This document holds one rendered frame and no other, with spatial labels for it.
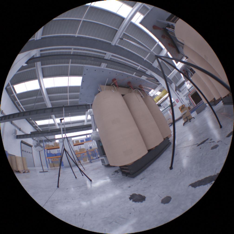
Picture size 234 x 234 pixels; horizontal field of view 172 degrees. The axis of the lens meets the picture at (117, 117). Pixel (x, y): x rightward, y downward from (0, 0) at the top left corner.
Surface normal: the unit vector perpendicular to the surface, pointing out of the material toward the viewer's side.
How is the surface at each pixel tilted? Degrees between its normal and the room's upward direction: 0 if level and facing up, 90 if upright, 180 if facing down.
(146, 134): 90
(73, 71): 175
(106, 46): 180
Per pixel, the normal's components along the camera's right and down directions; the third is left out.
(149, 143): -0.41, -0.21
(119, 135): -0.06, -0.37
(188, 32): -0.92, 0.38
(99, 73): 0.35, 0.86
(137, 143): 0.44, -0.50
